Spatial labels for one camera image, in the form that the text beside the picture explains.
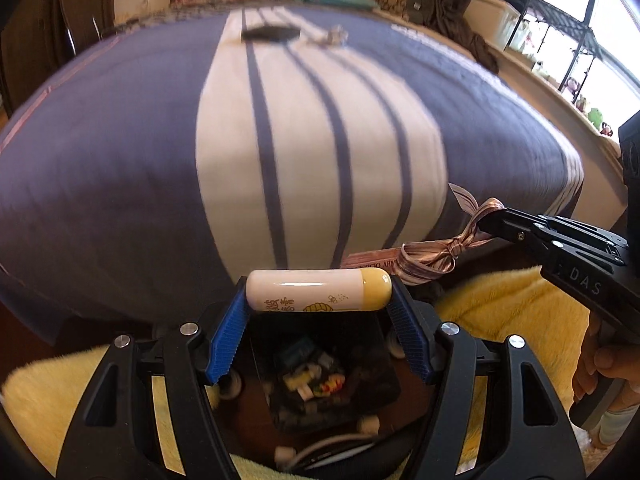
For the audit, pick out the dark wooden wardrobe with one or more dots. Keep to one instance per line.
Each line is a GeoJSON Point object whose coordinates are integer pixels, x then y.
{"type": "Point", "coordinates": [38, 37]}

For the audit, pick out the white tube yellow cap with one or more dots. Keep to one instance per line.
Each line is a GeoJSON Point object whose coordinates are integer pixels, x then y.
{"type": "Point", "coordinates": [309, 291]}

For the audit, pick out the brown striped ribbon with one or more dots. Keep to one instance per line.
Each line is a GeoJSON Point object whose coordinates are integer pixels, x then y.
{"type": "Point", "coordinates": [418, 263]}

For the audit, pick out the black trash bin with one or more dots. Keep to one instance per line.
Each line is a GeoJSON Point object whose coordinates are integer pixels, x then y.
{"type": "Point", "coordinates": [308, 377]}

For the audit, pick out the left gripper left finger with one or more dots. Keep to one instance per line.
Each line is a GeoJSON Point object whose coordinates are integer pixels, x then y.
{"type": "Point", "coordinates": [113, 433]}

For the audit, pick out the yellow fluffy rug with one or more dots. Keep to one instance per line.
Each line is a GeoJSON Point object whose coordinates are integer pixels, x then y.
{"type": "Point", "coordinates": [41, 397]}

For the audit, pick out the person's right hand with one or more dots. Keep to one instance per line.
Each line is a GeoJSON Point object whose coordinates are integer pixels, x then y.
{"type": "Point", "coordinates": [599, 361]}

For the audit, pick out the black metal rack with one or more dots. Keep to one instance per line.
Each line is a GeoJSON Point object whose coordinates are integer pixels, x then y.
{"type": "Point", "coordinates": [557, 34]}

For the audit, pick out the blue striped bed cover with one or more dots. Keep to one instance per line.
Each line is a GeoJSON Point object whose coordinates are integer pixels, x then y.
{"type": "Point", "coordinates": [152, 171]}

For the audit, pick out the black box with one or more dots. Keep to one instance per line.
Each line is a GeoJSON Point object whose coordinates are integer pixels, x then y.
{"type": "Point", "coordinates": [271, 34]}

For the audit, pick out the white storage box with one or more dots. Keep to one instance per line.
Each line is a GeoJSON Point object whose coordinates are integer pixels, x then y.
{"type": "Point", "coordinates": [494, 20]}

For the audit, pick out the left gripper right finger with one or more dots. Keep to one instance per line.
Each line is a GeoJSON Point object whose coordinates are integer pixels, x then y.
{"type": "Point", "coordinates": [526, 432]}

